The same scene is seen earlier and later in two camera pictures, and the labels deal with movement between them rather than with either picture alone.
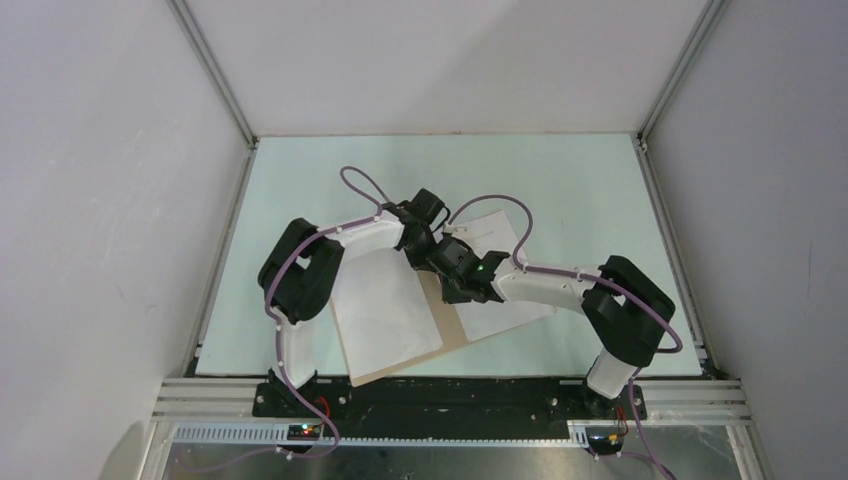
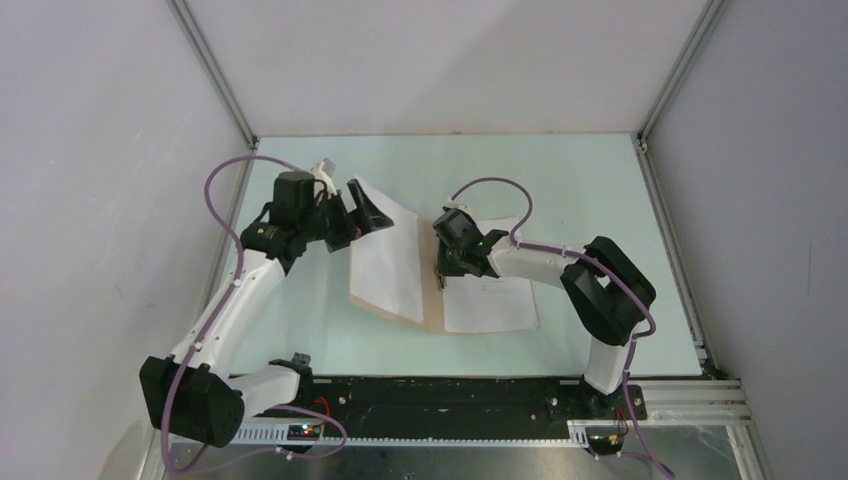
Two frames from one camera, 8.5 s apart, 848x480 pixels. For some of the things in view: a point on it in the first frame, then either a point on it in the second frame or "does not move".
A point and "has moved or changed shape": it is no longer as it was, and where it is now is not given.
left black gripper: x=420 y=262 → x=348 y=224
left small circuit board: x=304 y=432 does not move
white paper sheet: x=382 y=309 has moved or changed shape
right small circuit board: x=605 y=444 does not move
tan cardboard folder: x=452 y=336 → x=432 y=294
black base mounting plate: x=448 y=402 does not move
